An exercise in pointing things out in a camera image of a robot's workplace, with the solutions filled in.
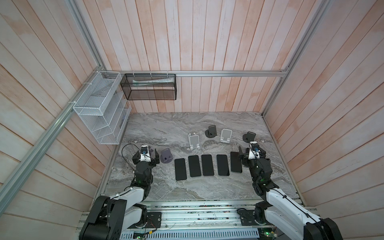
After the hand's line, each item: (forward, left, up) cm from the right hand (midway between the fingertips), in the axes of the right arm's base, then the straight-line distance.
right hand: (249, 146), depth 82 cm
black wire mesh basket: (+43, +63, +9) cm, 77 cm away
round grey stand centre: (+19, +19, -12) cm, 29 cm away
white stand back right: (+16, +9, -11) cm, 21 cm away
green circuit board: (-39, -5, -17) cm, 43 cm away
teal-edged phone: (-4, +13, -17) cm, 21 cm away
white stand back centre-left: (+11, +31, -12) cm, 35 cm away
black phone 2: (-5, +30, -16) cm, 35 cm away
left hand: (-2, +58, -4) cm, 59 cm away
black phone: (-9, +39, -16) cm, 43 cm away
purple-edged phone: (-4, +22, -17) cm, 28 cm away
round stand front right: (+15, -7, -12) cm, 20 cm away
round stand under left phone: (-2, +48, -10) cm, 49 cm away
